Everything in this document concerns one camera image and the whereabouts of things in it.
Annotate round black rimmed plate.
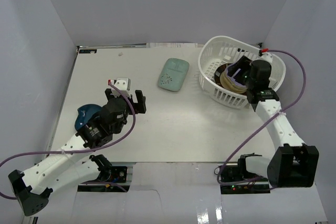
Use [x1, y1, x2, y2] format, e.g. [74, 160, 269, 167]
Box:
[214, 63, 246, 95]

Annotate dark blue leaf dish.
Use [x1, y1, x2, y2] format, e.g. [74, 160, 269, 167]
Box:
[75, 104, 102, 131]

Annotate teal rectangular plate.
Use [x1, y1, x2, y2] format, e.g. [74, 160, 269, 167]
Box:
[158, 58, 190, 92]

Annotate purple square panda plate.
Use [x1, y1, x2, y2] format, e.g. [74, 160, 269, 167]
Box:
[224, 63, 242, 84]

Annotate yellow square panda plate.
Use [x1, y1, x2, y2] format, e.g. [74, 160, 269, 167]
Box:
[219, 72, 247, 94]

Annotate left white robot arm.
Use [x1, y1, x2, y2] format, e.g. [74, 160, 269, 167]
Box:
[8, 87, 146, 217]

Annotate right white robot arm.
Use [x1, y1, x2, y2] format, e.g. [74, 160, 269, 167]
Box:
[225, 56, 319, 188]

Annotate white plastic basket bin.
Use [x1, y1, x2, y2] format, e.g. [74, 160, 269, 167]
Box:
[198, 36, 286, 109]

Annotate black label sticker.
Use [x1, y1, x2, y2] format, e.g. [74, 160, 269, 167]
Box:
[78, 49, 97, 54]

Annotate papers at table back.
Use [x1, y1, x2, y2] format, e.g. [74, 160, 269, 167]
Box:
[146, 42, 204, 48]

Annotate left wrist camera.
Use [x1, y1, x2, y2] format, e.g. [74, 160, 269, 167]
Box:
[108, 77, 131, 98]

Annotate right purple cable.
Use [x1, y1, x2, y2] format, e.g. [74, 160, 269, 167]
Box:
[217, 48, 307, 190]

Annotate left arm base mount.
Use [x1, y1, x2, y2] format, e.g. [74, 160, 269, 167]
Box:
[77, 154, 130, 193]

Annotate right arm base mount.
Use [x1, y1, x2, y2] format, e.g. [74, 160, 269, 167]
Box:
[220, 153, 271, 195]

